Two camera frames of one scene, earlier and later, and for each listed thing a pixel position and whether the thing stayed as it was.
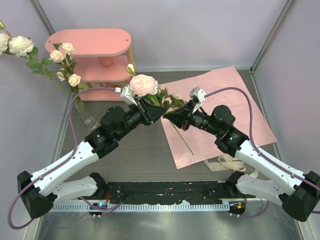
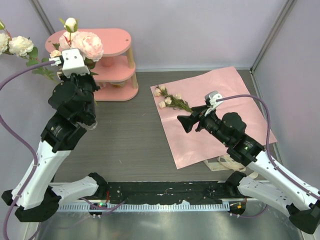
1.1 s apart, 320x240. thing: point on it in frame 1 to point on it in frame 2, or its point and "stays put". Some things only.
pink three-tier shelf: (100, 58) stays put
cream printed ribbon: (227, 163) stays put
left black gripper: (150, 113) to (88, 76)
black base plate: (209, 192) stays put
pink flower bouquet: (168, 100) stays put
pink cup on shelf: (106, 61) stays put
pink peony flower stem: (146, 86) to (90, 45)
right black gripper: (182, 117) to (188, 121)
